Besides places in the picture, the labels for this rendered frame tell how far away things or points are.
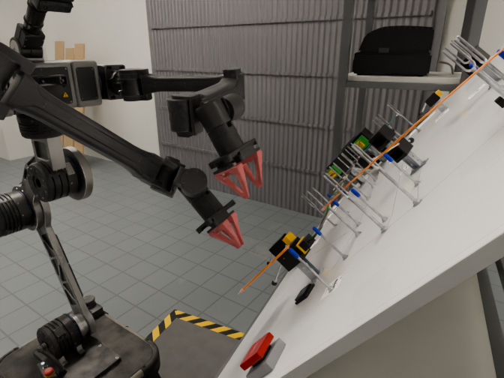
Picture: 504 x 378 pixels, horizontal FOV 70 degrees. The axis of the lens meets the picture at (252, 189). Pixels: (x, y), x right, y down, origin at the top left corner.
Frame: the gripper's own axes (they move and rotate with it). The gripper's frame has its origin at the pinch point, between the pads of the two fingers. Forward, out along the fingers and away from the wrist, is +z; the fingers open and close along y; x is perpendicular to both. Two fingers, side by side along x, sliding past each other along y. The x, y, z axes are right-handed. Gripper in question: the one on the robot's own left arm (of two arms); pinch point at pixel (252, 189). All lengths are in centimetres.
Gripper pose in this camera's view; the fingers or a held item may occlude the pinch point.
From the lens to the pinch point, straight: 76.5
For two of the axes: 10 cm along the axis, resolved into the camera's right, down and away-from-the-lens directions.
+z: 4.6, 8.7, 1.9
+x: -7.2, 2.4, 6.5
